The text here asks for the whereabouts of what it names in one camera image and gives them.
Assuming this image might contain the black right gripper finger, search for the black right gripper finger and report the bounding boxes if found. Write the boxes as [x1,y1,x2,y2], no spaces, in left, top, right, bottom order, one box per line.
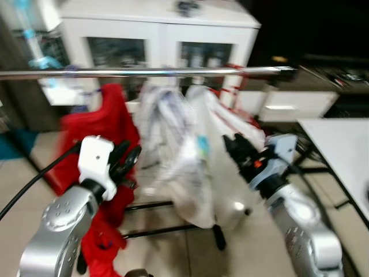
[234,134,259,156]
[224,137,246,165]

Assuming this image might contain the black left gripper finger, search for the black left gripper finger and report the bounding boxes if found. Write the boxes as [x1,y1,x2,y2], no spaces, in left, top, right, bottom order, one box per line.
[111,140,132,165]
[122,145,142,174]

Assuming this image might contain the red clothes hanger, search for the red clothes hanger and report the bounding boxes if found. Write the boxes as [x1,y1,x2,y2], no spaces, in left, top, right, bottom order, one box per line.
[222,62,250,110]

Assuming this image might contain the white shirt pink trim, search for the white shirt pink trim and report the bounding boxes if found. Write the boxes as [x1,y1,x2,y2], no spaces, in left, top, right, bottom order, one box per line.
[184,85,269,229]

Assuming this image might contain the long red garment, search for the long red garment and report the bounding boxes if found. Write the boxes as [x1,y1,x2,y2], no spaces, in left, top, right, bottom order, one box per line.
[58,84,142,277]

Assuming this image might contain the white shirt grey stitching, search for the white shirt grey stitching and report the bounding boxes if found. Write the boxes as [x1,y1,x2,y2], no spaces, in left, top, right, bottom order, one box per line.
[135,84,215,229]

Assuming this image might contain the white low drawer unit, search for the white low drawer unit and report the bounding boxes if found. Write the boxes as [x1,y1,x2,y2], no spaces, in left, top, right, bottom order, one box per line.
[239,87,338,122]

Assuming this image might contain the black clothes rack base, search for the black clothes rack base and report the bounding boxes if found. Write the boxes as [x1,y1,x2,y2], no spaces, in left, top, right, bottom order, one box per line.
[75,199,227,275]

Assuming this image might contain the grey table black legs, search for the grey table black legs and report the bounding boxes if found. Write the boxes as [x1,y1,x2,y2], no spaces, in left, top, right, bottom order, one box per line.
[288,118,369,227]

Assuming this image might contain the black desk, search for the black desk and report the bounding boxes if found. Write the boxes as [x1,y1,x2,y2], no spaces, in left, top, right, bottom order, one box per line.
[297,54,369,119]

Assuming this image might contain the white glass-door cabinet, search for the white glass-door cabinet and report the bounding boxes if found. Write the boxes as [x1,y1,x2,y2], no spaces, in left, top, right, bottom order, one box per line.
[37,0,260,109]

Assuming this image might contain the light blue plastic item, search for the light blue plastic item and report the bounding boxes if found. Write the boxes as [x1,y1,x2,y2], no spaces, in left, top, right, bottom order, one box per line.
[14,0,62,71]

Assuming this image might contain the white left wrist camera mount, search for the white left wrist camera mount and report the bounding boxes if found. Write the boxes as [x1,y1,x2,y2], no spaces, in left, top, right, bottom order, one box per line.
[78,136,119,200]

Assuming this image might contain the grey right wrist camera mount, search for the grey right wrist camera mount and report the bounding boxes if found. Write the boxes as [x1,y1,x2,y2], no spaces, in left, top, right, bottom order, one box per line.
[249,134,298,191]

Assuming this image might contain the chrome clothes rail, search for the chrome clothes rail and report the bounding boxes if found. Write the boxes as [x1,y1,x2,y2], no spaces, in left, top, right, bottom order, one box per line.
[0,66,298,80]

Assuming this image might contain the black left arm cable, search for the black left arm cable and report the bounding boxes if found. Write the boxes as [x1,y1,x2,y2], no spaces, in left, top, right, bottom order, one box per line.
[0,141,81,223]

